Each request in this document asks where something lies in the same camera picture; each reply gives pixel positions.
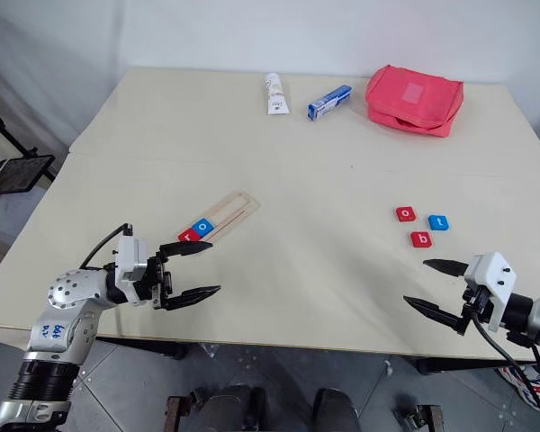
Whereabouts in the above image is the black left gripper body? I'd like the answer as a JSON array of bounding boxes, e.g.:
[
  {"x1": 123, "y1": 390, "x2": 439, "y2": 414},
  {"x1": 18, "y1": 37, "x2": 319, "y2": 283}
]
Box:
[{"x1": 137, "y1": 252, "x2": 177, "y2": 311}]

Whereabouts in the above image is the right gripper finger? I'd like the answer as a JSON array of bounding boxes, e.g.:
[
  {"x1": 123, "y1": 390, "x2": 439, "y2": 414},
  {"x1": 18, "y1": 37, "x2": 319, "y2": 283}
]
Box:
[
  {"x1": 402, "y1": 294, "x2": 467, "y2": 334},
  {"x1": 422, "y1": 258, "x2": 471, "y2": 278}
]

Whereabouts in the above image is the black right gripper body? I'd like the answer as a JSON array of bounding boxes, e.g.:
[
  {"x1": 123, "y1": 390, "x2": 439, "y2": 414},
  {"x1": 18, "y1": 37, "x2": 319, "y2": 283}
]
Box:
[{"x1": 454, "y1": 274, "x2": 499, "y2": 337}]

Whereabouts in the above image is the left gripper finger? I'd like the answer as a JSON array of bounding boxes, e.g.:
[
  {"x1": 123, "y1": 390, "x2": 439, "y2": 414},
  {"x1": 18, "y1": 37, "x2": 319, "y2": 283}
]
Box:
[
  {"x1": 157, "y1": 240, "x2": 215, "y2": 259},
  {"x1": 163, "y1": 284, "x2": 222, "y2": 312}
]

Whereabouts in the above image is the blue letter tile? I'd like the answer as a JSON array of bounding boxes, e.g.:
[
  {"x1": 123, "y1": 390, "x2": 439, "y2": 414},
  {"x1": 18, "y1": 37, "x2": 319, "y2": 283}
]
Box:
[
  {"x1": 427, "y1": 213, "x2": 452, "y2": 232},
  {"x1": 190, "y1": 218, "x2": 216, "y2": 239}
]

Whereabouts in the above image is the wooden letter tray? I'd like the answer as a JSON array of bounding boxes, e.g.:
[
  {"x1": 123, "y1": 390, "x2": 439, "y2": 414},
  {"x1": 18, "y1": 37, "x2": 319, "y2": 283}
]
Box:
[{"x1": 176, "y1": 189, "x2": 261, "y2": 245}]

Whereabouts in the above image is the red white blue bag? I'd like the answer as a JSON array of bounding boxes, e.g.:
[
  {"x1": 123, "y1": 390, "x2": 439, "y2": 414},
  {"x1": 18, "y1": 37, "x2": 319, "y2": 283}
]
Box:
[{"x1": 494, "y1": 364, "x2": 540, "y2": 410}]

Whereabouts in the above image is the dark rounded shape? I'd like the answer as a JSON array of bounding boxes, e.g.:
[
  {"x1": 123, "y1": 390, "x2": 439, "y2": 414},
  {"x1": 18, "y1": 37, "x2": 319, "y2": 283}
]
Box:
[
  {"x1": 311, "y1": 387, "x2": 362, "y2": 432},
  {"x1": 192, "y1": 383, "x2": 271, "y2": 432}
]

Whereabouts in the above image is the red fabric pouch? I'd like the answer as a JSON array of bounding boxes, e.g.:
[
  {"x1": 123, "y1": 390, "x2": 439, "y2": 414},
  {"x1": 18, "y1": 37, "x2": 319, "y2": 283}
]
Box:
[{"x1": 364, "y1": 64, "x2": 465, "y2": 139}]

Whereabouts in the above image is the white squeeze tube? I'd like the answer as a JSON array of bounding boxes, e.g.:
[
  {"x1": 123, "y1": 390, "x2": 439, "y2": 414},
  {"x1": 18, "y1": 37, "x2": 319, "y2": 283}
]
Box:
[{"x1": 263, "y1": 72, "x2": 293, "y2": 116}]

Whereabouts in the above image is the black flat stand plate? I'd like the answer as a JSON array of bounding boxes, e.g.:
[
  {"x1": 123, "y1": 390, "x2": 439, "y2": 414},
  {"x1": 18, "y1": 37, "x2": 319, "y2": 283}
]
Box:
[{"x1": 0, "y1": 154, "x2": 57, "y2": 197}]

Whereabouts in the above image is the blue and white carton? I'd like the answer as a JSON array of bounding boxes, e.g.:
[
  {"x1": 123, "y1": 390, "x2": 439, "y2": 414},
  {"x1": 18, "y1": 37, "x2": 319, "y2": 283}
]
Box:
[{"x1": 307, "y1": 84, "x2": 355, "y2": 123}]

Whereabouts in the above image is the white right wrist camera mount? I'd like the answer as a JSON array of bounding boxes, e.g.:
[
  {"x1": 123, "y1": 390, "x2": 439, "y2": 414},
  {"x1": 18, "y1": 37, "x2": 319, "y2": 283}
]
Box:
[{"x1": 463, "y1": 251, "x2": 518, "y2": 334}]

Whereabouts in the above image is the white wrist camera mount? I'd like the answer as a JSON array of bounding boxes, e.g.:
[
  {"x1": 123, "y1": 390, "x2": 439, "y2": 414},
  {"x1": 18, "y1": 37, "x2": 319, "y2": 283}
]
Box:
[
  {"x1": 463, "y1": 251, "x2": 518, "y2": 334},
  {"x1": 113, "y1": 235, "x2": 151, "y2": 308}
]

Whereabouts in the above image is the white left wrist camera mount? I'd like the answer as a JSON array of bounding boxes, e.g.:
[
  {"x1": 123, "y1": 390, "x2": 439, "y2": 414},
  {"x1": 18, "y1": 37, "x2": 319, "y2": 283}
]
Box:
[{"x1": 113, "y1": 235, "x2": 151, "y2": 308}]

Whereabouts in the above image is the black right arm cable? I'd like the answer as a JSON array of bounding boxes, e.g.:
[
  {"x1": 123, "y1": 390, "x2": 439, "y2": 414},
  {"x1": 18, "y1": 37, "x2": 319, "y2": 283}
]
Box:
[{"x1": 471, "y1": 310, "x2": 540, "y2": 432}]

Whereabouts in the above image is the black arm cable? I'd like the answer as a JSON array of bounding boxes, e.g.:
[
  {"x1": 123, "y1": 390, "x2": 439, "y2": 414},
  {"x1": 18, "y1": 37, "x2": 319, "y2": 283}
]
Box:
[
  {"x1": 78, "y1": 221, "x2": 134, "y2": 271},
  {"x1": 471, "y1": 310, "x2": 540, "y2": 432}
]

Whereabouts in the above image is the black table frame bar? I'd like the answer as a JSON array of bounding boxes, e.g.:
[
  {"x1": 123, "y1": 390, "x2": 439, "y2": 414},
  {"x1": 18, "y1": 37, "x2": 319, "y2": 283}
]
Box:
[
  {"x1": 94, "y1": 336, "x2": 191, "y2": 362},
  {"x1": 415, "y1": 356, "x2": 537, "y2": 377}
]

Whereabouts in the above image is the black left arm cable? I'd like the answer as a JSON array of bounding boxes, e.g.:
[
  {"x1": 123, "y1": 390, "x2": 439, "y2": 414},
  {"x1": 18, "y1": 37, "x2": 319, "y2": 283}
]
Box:
[{"x1": 78, "y1": 221, "x2": 134, "y2": 271}]

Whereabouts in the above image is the rusty metal bracket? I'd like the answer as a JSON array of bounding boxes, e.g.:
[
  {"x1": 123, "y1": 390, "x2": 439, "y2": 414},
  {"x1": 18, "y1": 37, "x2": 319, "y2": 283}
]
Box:
[
  {"x1": 165, "y1": 391, "x2": 203, "y2": 432},
  {"x1": 394, "y1": 403, "x2": 446, "y2": 432}
]

